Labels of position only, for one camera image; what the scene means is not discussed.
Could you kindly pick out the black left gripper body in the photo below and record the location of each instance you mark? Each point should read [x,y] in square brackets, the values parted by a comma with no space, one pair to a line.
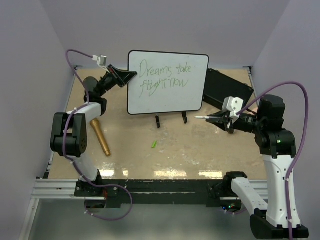
[110,80]

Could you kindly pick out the white green whiteboard marker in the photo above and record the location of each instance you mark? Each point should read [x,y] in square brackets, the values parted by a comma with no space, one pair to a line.
[204,117]

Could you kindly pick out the gold toy microphone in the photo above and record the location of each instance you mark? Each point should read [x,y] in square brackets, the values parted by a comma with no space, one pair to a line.
[95,124]

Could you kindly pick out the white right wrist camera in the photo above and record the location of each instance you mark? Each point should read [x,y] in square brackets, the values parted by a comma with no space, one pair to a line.
[232,105]

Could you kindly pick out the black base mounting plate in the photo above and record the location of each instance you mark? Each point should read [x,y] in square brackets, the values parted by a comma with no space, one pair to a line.
[208,192]

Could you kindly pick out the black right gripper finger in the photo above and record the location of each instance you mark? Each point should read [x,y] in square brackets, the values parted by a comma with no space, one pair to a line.
[221,124]
[217,115]

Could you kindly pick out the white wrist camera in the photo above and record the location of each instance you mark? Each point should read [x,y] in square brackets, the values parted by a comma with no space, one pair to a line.
[232,105]
[100,60]

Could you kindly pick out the black ribbed board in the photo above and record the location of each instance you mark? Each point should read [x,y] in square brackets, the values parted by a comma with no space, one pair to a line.
[219,86]

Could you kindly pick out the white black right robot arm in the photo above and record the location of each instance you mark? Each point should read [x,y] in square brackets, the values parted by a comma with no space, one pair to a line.
[277,217]

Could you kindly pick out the pink beige cylinder toy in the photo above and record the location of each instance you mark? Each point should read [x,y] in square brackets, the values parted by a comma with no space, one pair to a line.
[253,110]

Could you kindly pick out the green marker cap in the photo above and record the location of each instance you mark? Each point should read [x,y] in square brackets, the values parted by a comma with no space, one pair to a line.
[154,144]

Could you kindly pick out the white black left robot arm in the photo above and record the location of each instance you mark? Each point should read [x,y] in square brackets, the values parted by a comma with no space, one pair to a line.
[69,129]

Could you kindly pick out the black wire whiteboard stand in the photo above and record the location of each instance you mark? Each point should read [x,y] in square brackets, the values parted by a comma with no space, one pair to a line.
[171,117]

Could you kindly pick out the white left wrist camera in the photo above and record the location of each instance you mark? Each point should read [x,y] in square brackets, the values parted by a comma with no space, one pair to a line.
[100,60]

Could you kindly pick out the white whiteboard black frame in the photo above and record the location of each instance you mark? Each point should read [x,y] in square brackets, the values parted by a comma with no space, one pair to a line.
[166,82]

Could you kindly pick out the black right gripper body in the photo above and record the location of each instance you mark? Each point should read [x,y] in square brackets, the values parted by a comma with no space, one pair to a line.
[246,122]

